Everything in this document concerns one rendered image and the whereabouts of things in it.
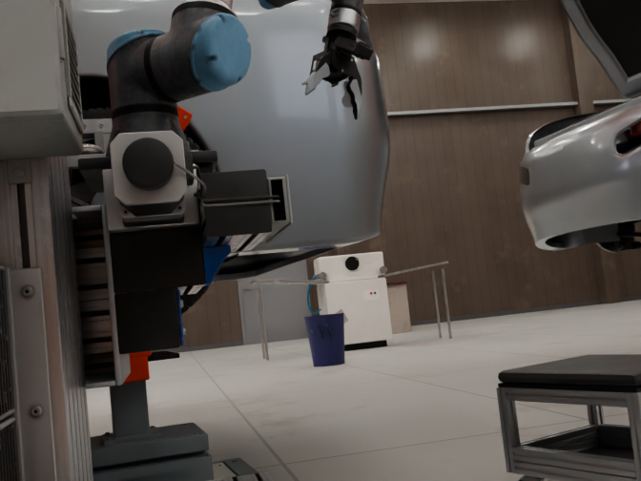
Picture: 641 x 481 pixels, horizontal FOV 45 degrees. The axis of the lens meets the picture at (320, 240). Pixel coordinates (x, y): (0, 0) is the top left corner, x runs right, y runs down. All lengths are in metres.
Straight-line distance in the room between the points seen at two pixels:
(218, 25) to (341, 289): 7.97
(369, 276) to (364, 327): 0.63
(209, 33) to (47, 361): 0.58
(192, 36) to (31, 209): 0.44
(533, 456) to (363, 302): 7.38
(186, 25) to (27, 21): 0.51
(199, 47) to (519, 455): 1.23
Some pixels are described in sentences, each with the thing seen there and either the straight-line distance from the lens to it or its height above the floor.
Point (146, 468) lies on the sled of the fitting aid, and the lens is 2.22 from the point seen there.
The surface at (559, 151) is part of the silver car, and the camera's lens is 4.15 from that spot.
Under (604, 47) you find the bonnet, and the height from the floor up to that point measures 1.99.
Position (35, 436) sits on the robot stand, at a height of 0.42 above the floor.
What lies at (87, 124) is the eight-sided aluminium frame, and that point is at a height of 1.10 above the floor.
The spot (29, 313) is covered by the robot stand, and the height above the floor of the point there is 0.57.
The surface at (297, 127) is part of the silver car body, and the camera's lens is 2.55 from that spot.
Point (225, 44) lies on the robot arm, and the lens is 1.32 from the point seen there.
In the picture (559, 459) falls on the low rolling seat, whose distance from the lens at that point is 1.90.
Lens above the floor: 0.54
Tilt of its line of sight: 5 degrees up
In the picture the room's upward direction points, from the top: 6 degrees counter-clockwise
